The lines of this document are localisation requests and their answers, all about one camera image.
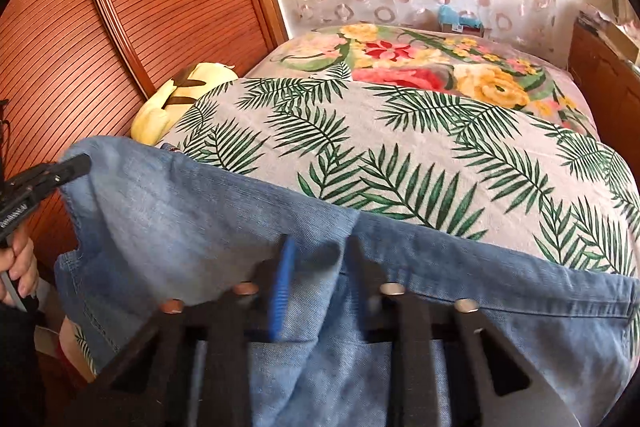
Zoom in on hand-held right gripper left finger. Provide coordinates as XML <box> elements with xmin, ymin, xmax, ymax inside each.
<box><xmin>65</xmin><ymin>233</ymin><xmax>299</xmax><ymax>427</ymax></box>

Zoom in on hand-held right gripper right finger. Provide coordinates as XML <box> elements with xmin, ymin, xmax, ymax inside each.
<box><xmin>347</xmin><ymin>236</ymin><xmax>582</xmax><ymax>427</ymax></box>

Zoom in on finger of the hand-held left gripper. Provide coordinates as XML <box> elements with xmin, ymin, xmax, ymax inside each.
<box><xmin>4</xmin><ymin>154</ymin><xmax>94</xmax><ymax>200</ymax></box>

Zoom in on blue denim pants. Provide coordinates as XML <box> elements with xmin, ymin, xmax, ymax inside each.
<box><xmin>53</xmin><ymin>135</ymin><xmax>640</xmax><ymax>427</ymax></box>

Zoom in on person's left hand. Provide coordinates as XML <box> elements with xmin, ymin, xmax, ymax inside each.
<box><xmin>0</xmin><ymin>234</ymin><xmax>41</xmax><ymax>305</ymax></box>

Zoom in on yellow plush toy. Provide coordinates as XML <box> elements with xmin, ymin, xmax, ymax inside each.
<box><xmin>130</xmin><ymin>61</ymin><xmax>239</xmax><ymax>146</ymax></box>

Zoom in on leaf-print bed sheet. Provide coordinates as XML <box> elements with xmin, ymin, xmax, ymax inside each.
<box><xmin>159</xmin><ymin>76</ymin><xmax>640</xmax><ymax>279</ymax></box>

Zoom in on wooden slatted wardrobe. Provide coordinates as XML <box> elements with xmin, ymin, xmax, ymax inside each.
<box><xmin>0</xmin><ymin>0</ymin><xmax>292</xmax><ymax>293</ymax></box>

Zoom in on small cardboard box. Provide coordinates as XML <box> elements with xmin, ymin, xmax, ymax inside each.
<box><xmin>440</xmin><ymin>24</ymin><xmax>487</xmax><ymax>38</ymax></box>

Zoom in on blue toy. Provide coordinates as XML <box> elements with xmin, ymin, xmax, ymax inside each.
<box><xmin>437</xmin><ymin>4</ymin><xmax>484</xmax><ymax>28</ymax></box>

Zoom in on wooden side cabinet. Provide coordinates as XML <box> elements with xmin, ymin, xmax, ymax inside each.
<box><xmin>567</xmin><ymin>21</ymin><xmax>640</xmax><ymax>190</ymax></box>

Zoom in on open cardboard box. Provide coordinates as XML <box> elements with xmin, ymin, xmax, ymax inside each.
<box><xmin>602</xmin><ymin>14</ymin><xmax>640</xmax><ymax>64</ymax></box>

